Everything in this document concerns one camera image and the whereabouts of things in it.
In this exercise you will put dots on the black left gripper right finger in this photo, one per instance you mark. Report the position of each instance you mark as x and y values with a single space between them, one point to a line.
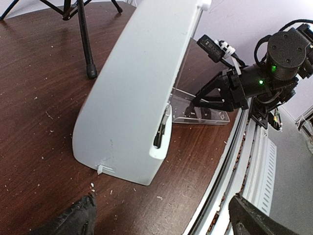
246 219

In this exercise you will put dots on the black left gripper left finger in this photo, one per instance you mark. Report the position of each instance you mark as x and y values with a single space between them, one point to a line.
78 219

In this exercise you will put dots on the white metronome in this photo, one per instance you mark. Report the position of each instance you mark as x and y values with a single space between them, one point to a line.
124 126

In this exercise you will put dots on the clear metronome cover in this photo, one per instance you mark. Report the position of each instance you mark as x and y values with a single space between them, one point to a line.
196 71

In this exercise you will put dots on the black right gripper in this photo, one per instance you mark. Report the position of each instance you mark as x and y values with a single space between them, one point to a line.
223 92

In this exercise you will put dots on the black music stand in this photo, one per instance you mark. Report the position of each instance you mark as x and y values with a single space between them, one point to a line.
68 11

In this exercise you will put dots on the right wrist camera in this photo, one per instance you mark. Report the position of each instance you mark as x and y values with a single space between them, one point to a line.
221 51

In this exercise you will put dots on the aluminium front rail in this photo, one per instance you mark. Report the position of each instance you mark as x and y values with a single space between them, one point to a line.
271 169

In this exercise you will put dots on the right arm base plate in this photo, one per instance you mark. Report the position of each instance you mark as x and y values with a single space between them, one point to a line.
264 119

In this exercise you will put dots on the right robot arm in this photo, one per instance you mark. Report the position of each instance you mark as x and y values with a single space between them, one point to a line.
280 60

